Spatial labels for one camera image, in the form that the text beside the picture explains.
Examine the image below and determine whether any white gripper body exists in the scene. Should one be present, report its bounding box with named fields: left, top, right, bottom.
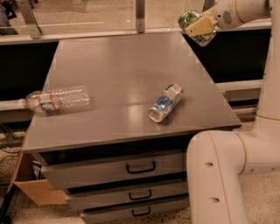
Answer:
left=213, top=0, right=238, bottom=29

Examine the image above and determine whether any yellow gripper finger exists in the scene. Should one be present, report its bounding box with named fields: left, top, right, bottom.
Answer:
left=185, top=16, right=219, bottom=37

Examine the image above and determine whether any green soda can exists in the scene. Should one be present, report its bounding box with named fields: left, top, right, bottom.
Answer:
left=178, top=9, right=216, bottom=47

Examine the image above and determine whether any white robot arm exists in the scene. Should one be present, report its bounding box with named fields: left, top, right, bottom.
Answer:
left=185, top=0, right=280, bottom=224

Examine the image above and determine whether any blue silver crushed can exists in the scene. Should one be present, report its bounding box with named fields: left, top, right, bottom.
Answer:
left=148, top=84, right=184, bottom=123

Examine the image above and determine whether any top grey drawer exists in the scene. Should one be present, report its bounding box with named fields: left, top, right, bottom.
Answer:
left=42, top=150, right=186, bottom=190

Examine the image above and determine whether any grey drawer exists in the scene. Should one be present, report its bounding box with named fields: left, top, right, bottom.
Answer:
left=80, top=196, right=189, bottom=224
left=42, top=150, right=186, bottom=190
left=66, top=178, right=188, bottom=210

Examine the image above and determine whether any grey drawer cabinet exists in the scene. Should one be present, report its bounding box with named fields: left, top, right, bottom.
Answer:
left=23, top=33, right=240, bottom=214

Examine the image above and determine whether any clear plastic water bottle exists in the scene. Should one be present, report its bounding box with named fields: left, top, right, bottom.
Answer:
left=23, top=85, right=90, bottom=112

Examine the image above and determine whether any middle grey drawer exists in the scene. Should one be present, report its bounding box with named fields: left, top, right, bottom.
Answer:
left=66, top=178, right=188, bottom=210

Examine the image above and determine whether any bottom grey drawer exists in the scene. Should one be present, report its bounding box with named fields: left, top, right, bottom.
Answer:
left=80, top=196, right=189, bottom=224

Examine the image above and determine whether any cardboard box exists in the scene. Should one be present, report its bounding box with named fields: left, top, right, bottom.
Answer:
left=9, top=136, right=67, bottom=206

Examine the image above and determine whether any right metal railing post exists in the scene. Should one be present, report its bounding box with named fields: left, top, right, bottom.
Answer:
left=202, top=0, right=215, bottom=11

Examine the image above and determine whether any metal railing post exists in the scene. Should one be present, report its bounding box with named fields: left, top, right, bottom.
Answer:
left=136, top=0, right=145, bottom=33
left=202, top=0, right=215, bottom=11
left=16, top=0, right=42, bottom=39

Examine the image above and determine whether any middle metal railing post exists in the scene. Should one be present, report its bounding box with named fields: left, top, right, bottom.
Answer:
left=136, top=0, right=145, bottom=33

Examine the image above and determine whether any left metal railing post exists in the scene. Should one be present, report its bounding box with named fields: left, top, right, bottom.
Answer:
left=16, top=0, right=42, bottom=39

